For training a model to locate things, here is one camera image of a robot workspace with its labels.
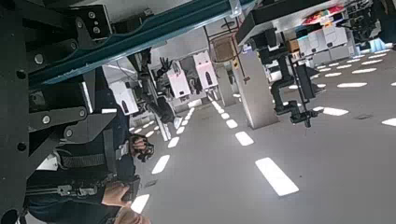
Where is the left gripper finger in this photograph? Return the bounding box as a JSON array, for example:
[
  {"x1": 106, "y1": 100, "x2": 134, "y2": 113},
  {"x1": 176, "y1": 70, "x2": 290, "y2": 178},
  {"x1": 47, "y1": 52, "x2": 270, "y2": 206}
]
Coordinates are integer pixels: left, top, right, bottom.
[
  {"x1": 26, "y1": 0, "x2": 114, "y2": 75},
  {"x1": 27, "y1": 82, "x2": 119, "y2": 175}
]

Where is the teal plastic crate with handle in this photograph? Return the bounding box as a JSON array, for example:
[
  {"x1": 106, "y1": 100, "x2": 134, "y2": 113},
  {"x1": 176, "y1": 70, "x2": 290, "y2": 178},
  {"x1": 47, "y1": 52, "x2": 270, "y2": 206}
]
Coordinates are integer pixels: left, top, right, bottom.
[{"x1": 27, "y1": 0, "x2": 250, "y2": 91}]

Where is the operator hand with black strap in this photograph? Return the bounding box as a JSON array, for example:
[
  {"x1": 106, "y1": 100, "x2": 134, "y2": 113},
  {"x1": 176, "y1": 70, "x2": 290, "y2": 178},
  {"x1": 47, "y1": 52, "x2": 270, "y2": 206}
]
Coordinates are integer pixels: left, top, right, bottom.
[{"x1": 129, "y1": 133, "x2": 155, "y2": 162}]

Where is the operator bare hand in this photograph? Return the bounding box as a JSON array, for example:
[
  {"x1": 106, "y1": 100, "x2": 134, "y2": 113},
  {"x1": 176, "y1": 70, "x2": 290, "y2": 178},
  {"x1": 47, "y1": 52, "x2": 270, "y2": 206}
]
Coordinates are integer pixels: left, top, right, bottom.
[{"x1": 101, "y1": 181, "x2": 134, "y2": 209}]

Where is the person in dark clothing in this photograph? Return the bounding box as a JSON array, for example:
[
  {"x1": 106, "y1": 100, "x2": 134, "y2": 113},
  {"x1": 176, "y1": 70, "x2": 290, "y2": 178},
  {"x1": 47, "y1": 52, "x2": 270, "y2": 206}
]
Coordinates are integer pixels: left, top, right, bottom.
[{"x1": 24, "y1": 66, "x2": 153, "y2": 224}]

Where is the brown cardboard box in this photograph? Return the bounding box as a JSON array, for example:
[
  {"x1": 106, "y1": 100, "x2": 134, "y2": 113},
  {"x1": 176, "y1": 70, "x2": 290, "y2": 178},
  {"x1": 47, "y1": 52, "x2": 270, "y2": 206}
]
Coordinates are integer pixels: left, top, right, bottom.
[{"x1": 213, "y1": 36, "x2": 236, "y2": 63}]

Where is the white table with black edge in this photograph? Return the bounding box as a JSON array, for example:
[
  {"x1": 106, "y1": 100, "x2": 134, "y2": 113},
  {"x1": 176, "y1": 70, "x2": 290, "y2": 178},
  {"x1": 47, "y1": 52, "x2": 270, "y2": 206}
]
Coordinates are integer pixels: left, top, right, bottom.
[{"x1": 234, "y1": 0, "x2": 356, "y2": 46}]

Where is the white storage box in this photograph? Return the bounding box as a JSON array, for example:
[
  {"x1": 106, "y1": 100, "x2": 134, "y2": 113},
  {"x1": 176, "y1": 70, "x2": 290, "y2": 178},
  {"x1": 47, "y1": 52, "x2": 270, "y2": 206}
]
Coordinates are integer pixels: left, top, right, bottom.
[
  {"x1": 297, "y1": 32, "x2": 326, "y2": 55},
  {"x1": 321, "y1": 26, "x2": 349, "y2": 48}
]

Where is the colourful packet pile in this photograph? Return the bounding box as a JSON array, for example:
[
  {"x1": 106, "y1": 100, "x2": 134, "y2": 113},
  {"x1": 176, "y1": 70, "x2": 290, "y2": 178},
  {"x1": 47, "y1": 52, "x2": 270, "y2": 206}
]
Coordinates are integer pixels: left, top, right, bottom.
[{"x1": 303, "y1": 6, "x2": 345, "y2": 26}]

